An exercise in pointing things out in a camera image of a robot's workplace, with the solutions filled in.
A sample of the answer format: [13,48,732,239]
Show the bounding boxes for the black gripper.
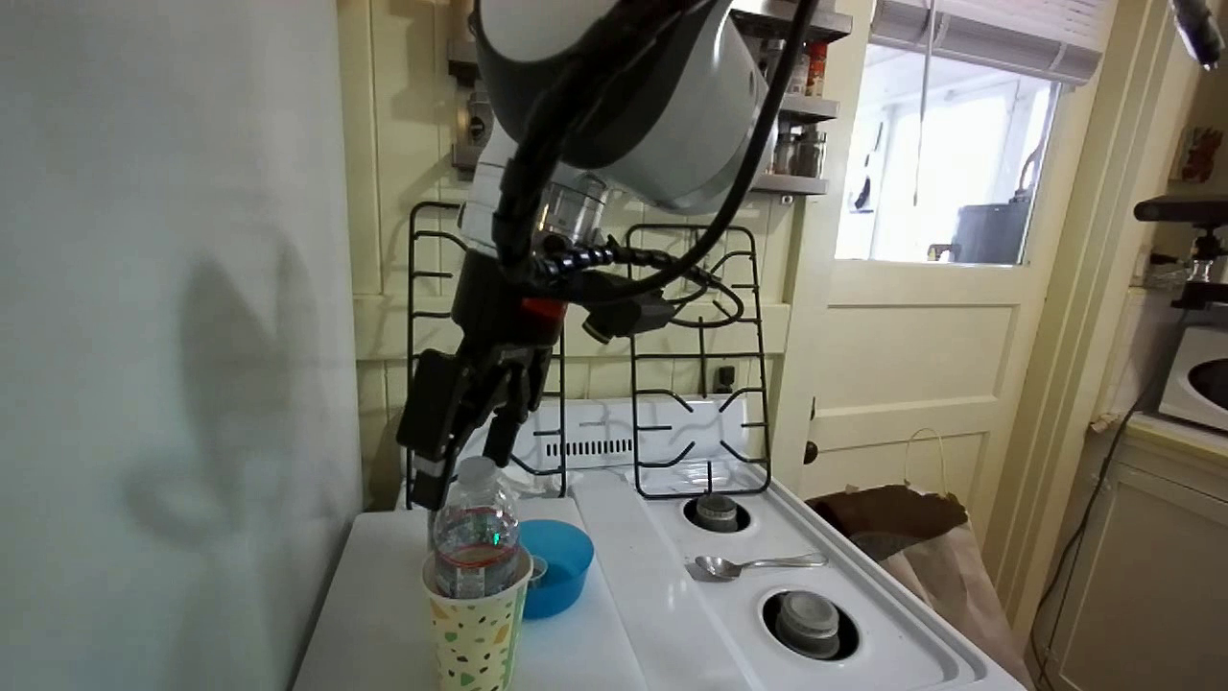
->
[400,254,565,509]

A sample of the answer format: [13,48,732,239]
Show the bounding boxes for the clear plastic water bottle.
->
[430,456,531,600]

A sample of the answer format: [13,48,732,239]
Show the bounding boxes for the dotted paper cup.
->
[423,551,533,691]

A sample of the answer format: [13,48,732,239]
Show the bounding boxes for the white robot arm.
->
[400,0,792,509]

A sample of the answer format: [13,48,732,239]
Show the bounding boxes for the blue plastic bowl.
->
[518,519,596,616]

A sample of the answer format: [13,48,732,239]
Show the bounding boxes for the left black stove grate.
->
[403,198,572,515]

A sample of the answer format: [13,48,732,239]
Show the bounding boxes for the black stove grate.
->
[628,226,771,500]
[403,198,572,515]

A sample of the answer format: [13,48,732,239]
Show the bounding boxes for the metal spoon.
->
[686,551,817,584]

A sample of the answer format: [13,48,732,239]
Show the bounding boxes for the rear stove burner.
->
[682,495,753,534]

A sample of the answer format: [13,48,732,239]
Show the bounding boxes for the stove burner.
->
[764,591,858,658]
[682,495,753,534]

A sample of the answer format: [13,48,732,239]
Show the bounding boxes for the white gas stove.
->
[293,397,1021,691]

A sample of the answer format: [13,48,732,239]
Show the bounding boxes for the right black stove grate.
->
[628,226,771,500]

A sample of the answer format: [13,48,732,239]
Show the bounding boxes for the front stove burner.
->
[764,591,858,658]

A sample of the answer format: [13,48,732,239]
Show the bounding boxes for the brown paper bag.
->
[811,483,1032,687]

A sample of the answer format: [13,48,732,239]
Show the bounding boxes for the steel spice rack shelves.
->
[446,0,856,198]

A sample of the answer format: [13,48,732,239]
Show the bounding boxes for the cream door with window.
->
[771,0,1117,519]

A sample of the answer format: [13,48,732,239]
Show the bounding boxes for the cream cabinet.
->
[1032,415,1228,691]

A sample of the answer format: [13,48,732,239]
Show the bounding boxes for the white microwave oven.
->
[1160,326,1228,435]

